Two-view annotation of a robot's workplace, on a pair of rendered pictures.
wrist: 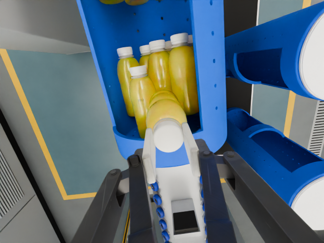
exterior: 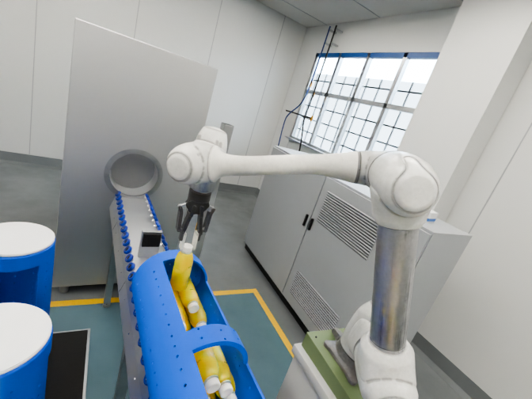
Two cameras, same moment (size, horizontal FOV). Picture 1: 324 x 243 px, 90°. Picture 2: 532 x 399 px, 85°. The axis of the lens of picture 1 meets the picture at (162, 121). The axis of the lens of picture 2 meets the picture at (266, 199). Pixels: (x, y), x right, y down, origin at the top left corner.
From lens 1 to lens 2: 0.94 m
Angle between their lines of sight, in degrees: 55
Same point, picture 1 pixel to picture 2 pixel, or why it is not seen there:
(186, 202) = (144, 254)
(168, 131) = (188, 247)
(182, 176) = not seen: hidden behind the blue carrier
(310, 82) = (42, 314)
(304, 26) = (38, 359)
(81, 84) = not seen: outside the picture
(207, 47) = (164, 288)
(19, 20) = (290, 384)
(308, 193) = (39, 245)
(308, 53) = (44, 332)
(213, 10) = (160, 303)
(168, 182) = not seen: hidden behind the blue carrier
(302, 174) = (34, 261)
